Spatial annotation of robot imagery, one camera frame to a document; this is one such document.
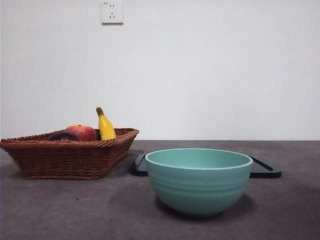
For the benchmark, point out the dark purple plum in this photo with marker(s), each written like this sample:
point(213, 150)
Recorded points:
point(63, 137)

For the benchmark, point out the yellow banana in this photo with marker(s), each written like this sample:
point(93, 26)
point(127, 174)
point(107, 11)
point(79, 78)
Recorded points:
point(106, 128)

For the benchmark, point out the black rectangular tray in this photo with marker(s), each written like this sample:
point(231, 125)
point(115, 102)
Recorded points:
point(262, 171)

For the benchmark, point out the brown wicker basket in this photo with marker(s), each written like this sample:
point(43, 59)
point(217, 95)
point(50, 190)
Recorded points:
point(65, 160)

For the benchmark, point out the red apple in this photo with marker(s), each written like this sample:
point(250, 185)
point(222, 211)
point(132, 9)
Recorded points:
point(83, 132)

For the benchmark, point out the white wall socket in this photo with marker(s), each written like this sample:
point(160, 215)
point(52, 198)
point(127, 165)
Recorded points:
point(112, 12)

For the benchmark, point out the teal ribbed bowl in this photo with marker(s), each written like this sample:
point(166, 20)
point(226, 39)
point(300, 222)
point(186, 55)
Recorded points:
point(198, 190)

